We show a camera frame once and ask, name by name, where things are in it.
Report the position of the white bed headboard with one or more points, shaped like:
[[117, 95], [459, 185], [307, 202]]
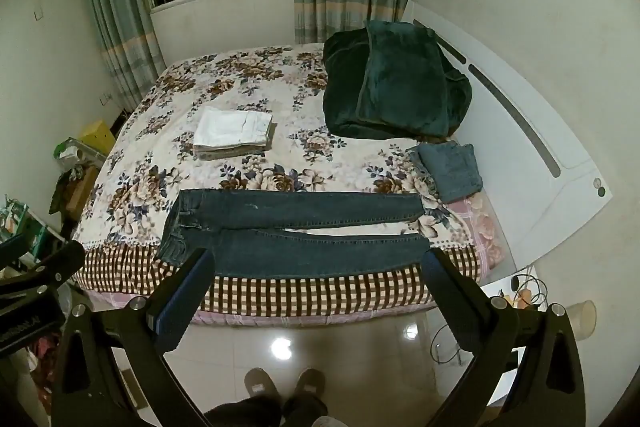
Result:
[[541, 181]]

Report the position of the dark green plush blanket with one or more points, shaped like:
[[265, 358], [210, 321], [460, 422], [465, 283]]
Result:
[[391, 80]]

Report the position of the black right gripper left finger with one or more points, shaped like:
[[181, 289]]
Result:
[[88, 388]]

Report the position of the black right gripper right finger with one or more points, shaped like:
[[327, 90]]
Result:
[[548, 388]]

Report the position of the grey folded pants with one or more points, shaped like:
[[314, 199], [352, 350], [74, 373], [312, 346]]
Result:
[[240, 150]]

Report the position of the floral fleece bed blanket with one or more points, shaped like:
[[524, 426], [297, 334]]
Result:
[[153, 160]]

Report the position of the dark blue denim jeans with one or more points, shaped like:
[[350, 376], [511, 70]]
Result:
[[291, 235]]

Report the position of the yellow box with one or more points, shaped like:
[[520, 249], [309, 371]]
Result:
[[99, 136]]

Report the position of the small teal folded cloth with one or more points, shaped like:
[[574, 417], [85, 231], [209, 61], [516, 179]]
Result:
[[451, 166]]

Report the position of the white cup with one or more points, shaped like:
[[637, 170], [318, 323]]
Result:
[[583, 318]]

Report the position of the white folded pants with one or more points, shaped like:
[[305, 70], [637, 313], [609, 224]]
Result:
[[222, 129]]

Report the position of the right dark slipper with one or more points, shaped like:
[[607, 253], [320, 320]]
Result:
[[311, 382]]

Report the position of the brown cardboard box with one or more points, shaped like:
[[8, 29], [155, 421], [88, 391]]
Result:
[[81, 192]]

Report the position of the green wire rack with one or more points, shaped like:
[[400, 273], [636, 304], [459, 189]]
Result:
[[17, 219]]

